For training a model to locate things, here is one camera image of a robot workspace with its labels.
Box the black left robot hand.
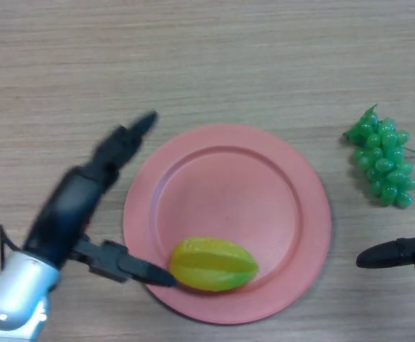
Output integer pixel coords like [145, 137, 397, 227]
[21, 110, 178, 288]

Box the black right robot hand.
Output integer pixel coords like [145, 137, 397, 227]
[356, 52, 415, 271]

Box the yellow starfruit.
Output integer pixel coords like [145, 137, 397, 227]
[168, 237, 260, 292]

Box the pink round plate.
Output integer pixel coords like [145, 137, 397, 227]
[123, 123, 332, 326]

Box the green grape bunch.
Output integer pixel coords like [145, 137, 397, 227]
[342, 103, 415, 209]

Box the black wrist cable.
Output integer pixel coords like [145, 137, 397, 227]
[0, 224, 25, 271]

